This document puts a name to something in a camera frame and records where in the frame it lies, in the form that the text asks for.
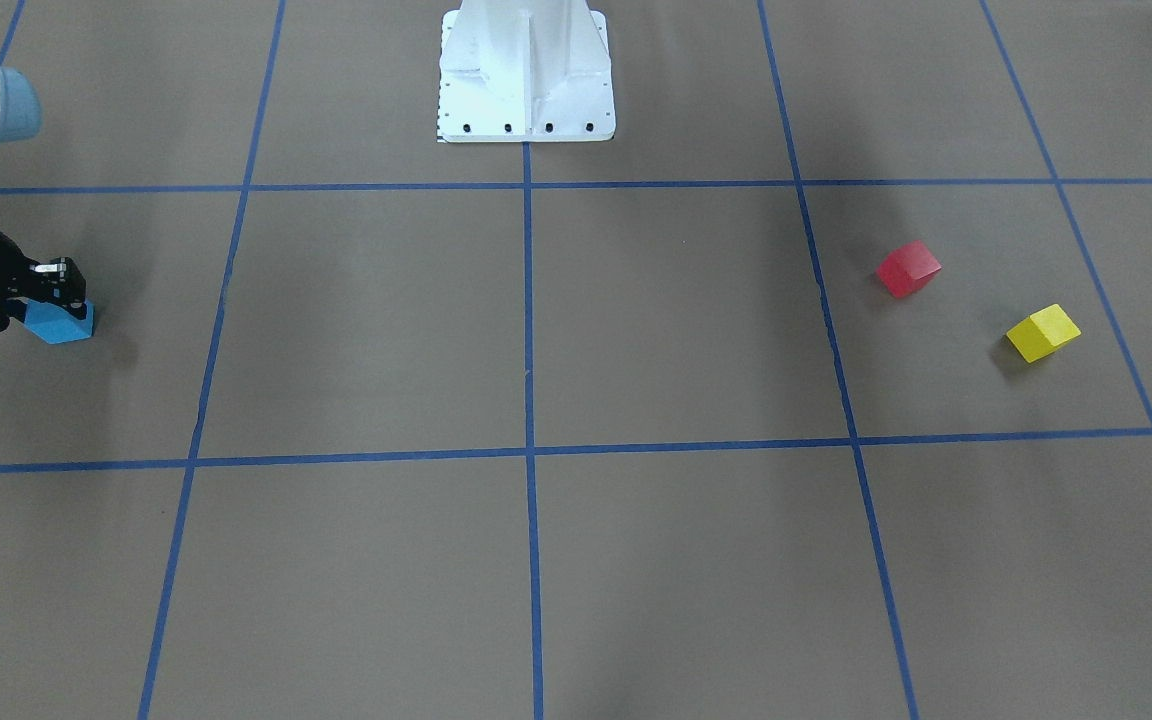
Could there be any yellow cube block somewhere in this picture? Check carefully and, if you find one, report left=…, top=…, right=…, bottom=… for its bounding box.
left=1005, top=304, right=1082, bottom=364

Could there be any blue cube block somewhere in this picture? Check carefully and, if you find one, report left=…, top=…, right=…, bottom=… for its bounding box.
left=23, top=300, right=94, bottom=344

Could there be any red cube block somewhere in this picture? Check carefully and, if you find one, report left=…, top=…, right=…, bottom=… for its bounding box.
left=876, top=240, right=943, bottom=300

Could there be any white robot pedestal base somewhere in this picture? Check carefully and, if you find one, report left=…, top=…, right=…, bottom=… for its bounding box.
left=435, top=1, right=617, bottom=143

